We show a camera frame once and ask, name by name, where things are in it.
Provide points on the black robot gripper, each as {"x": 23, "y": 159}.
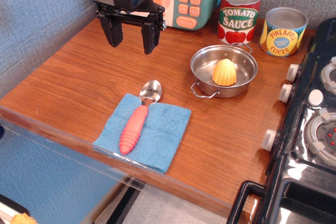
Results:
{"x": 150, "y": 32}

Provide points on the metal spoon with red handle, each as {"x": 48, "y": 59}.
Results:
{"x": 150, "y": 93}

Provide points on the small steel pot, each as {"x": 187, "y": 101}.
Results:
{"x": 203, "y": 64}

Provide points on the yellow toy corn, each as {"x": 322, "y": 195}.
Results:
{"x": 224, "y": 73}

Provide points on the blue cloth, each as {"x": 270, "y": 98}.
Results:
{"x": 160, "y": 137}

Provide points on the tomato sauce can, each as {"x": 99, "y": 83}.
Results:
{"x": 237, "y": 20}

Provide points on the pineapple slices can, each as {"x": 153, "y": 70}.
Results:
{"x": 283, "y": 31}

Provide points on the white stove knob middle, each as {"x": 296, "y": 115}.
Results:
{"x": 285, "y": 93}

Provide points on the white stove knob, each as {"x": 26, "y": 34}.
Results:
{"x": 285, "y": 93}
{"x": 269, "y": 139}
{"x": 292, "y": 72}

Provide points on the white stove knob upper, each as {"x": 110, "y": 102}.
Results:
{"x": 292, "y": 72}

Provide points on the clear acrylic barrier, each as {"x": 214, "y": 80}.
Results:
{"x": 50, "y": 177}

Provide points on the white stove knob lower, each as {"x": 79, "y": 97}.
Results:
{"x": 269, "y": 139}

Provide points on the orange object at corner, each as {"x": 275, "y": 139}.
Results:
{"x": 23, "y": 219}

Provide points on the black toy stove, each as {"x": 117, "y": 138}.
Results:
{"x": 300, "y": 184}

